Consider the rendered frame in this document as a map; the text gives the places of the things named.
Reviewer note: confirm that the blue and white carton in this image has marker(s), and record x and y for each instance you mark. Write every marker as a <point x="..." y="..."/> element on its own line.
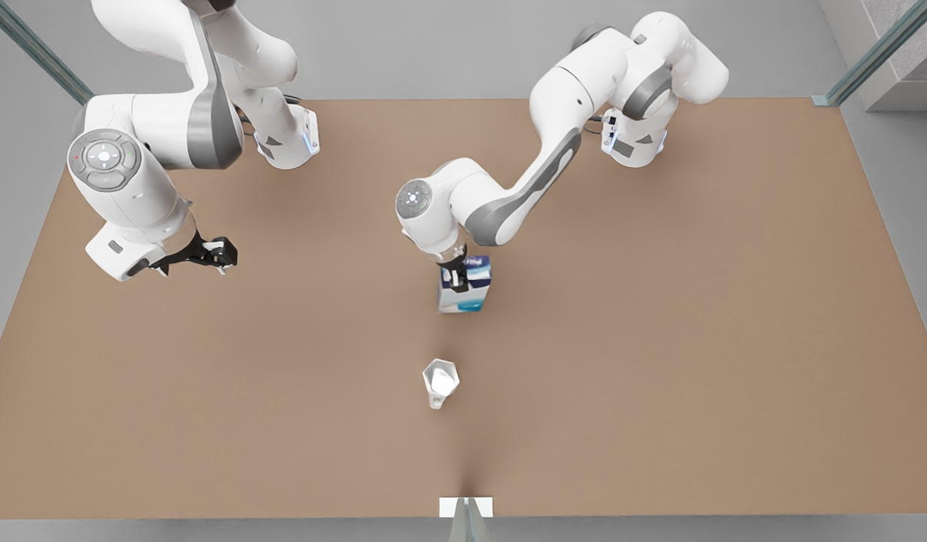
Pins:
<point x="467" y="290"/>

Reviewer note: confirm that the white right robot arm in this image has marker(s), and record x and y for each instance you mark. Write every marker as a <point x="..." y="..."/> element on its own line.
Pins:
<point x="162" y="128"/>

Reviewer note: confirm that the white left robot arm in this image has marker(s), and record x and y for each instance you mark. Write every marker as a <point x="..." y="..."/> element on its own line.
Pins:
<point x="553" y="113"/>

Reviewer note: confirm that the clear glass cup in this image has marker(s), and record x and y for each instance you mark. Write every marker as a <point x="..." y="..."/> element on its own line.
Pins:
<point x="440" y="381"/>

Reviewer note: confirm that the silver frame post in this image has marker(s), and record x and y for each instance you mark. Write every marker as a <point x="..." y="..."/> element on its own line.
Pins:
<point x="465" y="519"/>
<point x="870" y="56"/>
<point x="38" y="49"/>

